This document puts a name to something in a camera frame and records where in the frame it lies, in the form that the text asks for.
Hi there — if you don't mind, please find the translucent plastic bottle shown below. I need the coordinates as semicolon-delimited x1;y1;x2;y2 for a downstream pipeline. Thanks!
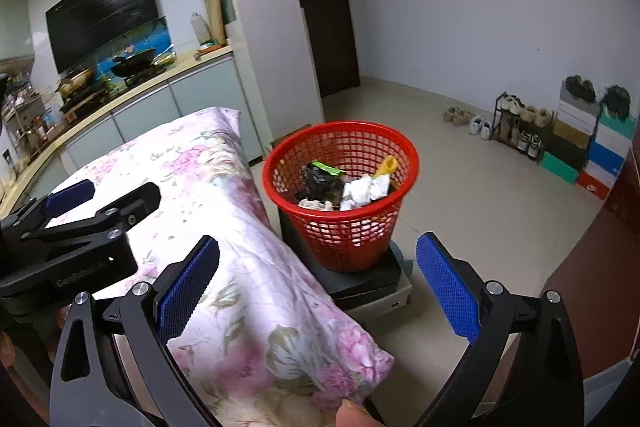
190;12;210;45

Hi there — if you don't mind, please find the wooden cutting board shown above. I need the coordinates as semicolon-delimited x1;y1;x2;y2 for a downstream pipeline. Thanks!
207;0;227;45

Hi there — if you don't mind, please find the pair of dark sandals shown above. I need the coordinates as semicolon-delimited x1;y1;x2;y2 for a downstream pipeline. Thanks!
565;75;597;102

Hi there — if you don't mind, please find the reddish brown wooden panel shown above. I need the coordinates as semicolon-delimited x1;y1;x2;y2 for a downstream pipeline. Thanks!
542;187;640;380

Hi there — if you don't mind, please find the black gas stove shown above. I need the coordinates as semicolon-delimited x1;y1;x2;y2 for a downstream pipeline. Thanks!
60;67;171;112

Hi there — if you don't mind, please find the pink floral blanket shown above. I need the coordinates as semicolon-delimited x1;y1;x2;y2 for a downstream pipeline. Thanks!
50;106;396;427

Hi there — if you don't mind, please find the stack of shoe boxes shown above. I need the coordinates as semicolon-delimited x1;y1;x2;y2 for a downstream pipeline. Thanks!
539;89;638;202

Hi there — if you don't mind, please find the white paper ball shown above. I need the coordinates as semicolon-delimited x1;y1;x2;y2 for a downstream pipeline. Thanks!
340;174;391;210

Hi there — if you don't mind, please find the person's right hand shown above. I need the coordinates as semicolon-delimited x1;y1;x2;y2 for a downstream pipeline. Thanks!
335;399;381;427

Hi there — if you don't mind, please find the golden cooking pot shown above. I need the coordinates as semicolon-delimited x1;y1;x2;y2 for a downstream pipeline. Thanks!
55;68;96;98

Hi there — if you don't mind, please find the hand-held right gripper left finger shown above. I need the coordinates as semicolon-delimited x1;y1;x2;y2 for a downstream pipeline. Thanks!
50;234;223;427

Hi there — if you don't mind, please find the metal spice rack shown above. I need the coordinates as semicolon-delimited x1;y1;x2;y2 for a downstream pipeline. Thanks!
0;82;56;158

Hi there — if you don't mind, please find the grey box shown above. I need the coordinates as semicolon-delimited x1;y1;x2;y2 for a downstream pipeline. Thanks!
345;252;413;338

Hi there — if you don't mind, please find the black range hood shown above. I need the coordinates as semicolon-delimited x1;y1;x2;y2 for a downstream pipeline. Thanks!
45;0;161;75

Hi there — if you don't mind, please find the row of assorted shoes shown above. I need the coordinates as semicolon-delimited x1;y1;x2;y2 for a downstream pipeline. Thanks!
497;96;553;158

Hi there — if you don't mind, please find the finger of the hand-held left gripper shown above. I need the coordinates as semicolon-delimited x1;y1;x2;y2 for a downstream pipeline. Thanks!
0;179;96;240
20;182;162;254

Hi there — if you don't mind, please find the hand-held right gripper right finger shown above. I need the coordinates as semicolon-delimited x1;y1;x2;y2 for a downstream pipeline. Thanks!
415;232;586;427

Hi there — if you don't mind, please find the black wok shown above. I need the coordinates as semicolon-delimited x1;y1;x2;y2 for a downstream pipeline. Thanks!
110;48;158;78

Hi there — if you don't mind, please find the pair of dark fuzzy slippers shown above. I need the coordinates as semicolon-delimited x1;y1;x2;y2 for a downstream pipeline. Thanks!
600;85;632;120

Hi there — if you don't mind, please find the black metal shoe rack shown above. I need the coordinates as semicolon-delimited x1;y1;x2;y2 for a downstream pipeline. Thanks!
491;92;555;162

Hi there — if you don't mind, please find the red plastic mesh basket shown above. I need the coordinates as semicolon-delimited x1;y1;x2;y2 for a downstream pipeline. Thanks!
262;121;421;274

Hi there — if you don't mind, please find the kitchen counter with grey cabinets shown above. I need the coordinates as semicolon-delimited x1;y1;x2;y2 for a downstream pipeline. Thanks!
0;44;266;208

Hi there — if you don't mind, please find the yellow ridged item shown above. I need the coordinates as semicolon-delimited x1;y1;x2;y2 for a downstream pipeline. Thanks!
372;155;399;180

